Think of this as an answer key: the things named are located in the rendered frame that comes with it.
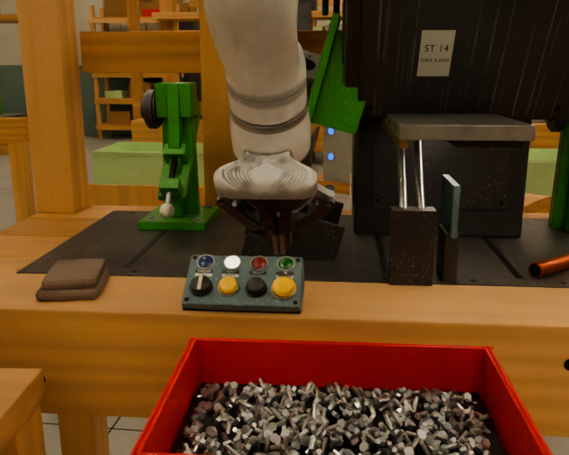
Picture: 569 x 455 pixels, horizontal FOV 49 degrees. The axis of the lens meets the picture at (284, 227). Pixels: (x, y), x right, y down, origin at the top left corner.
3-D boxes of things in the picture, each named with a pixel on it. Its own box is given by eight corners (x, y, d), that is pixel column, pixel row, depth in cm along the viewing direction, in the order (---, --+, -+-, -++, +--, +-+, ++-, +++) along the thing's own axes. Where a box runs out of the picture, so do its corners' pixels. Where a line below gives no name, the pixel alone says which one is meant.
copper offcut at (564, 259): (563, 264, 96) (564, 251, 96) (576, 268, 95) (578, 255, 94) (527, 275, 91) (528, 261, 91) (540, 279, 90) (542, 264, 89)
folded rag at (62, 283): (97, 301, 82) (96, 279, 81) (34, 302, 81) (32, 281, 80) (110, 276, 91) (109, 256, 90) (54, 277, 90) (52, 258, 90)
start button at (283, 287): (294, 299, 77) (293, 293, 76) (271, 299, 77) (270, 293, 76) (295, 280, 79) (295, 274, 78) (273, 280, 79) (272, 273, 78)
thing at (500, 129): (534, 151, 74) (536, 125, 74) (397, 150, 76) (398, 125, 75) (468, 123, 112) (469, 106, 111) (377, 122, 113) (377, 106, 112)
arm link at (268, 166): (213, 199, 55) (203, 148, 50) (229, 118, 62) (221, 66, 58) (316, 201, 54) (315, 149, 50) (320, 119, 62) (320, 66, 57)
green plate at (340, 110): (346, 167, 94) (388, 27, 88) (293, 152, 94) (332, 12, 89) (345, 156, 105) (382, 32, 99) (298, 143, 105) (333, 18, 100)
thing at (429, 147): (522, 238, 111) (541, 41, 103) (351, 235, 114) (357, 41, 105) (497, 215, 129) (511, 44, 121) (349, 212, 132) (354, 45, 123)
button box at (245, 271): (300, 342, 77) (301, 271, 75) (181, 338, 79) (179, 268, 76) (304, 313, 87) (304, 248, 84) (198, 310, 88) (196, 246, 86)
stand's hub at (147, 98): (153, 130, 116) (152, 89, 114) (137, 130, 116) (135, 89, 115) (164, 126, 123) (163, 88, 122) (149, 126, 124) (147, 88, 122)
